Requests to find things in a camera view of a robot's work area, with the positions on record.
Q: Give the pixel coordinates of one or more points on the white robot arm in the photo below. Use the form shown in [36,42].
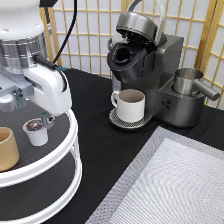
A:
[22,37]

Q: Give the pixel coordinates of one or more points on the white ceramic mug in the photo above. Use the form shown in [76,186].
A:
[129,104]

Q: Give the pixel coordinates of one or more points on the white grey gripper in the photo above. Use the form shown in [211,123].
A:
[46,88]

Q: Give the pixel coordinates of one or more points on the grey woven placemat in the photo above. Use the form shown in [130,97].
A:
[172,180]

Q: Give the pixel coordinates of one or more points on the white two-tier round shelf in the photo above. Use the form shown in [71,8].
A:
[45,178]

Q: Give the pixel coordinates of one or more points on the grey pod coffee machine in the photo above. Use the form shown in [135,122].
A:
[144,59]

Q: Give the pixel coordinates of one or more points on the white coffee pod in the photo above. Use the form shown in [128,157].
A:
[36,132]

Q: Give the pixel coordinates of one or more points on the wooden shoji screen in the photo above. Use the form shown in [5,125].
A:
[77,32]

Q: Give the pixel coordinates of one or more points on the tan wooden cup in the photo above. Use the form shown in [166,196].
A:
[9,154]

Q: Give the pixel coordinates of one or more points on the steel milk frother jug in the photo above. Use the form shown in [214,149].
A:
[188,81]

